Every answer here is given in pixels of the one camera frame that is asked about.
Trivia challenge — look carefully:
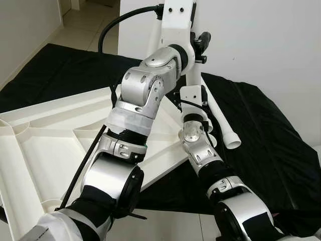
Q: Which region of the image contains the white door frame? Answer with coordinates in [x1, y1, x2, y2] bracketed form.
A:
[58, 0, 83, 13]

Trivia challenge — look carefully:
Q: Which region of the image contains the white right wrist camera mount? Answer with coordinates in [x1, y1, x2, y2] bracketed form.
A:
[179, 85, 208, 117]

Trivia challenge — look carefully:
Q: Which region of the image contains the black table cloth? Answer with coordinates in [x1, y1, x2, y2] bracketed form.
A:
[0, 43, 321, 236]

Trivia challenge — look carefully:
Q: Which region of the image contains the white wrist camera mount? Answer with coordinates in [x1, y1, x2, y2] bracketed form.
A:
[179, 85, 208, 117]
[159, 0, 201, 77]

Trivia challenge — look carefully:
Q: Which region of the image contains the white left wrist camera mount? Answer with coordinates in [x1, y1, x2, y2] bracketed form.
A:
[159, 0, 201, 77]

